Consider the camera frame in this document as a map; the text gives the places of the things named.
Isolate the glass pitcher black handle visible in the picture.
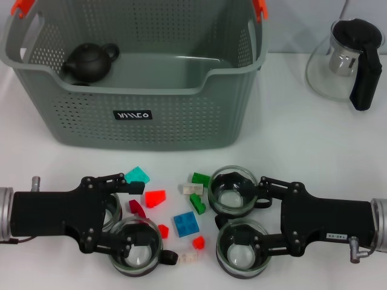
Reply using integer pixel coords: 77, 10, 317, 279
305, 18, 386, 112

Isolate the glass teacup black base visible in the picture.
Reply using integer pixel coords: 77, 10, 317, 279
108, 216, 178, 277
101, 193, 123, 232
207, 165, 273, 219
215, 214, 272, 278

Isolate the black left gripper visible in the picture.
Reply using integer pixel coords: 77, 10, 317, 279
10, 172, 151, 254

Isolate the white building brick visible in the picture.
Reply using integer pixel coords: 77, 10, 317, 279
183, 182, 205, 196
178, 252, 199, 264

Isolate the grey perforated storage bin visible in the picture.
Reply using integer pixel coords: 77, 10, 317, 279
0, 0, 270, 152

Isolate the dark red curved block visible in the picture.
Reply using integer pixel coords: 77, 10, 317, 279
128, 199, 149, 220

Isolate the black clay teapot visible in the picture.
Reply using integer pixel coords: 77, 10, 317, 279
62, 42, 120, 84

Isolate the teal flat building block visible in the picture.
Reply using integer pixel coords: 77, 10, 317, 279
125, 166, 154, 185

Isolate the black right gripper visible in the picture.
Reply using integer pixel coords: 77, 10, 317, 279
234, 176, 372, 257

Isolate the orange-red slope building block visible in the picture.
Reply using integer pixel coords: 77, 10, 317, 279
145, 189, 167, 209

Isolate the green building brick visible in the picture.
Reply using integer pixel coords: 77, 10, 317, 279
189, 193, 206, 214
192, 172, 212, 187

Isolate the silver right elbow connector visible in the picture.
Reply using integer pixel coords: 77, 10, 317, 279
348, 237, 375, 264

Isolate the blue square building block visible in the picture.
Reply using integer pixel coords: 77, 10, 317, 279
172, 211, 201, 238

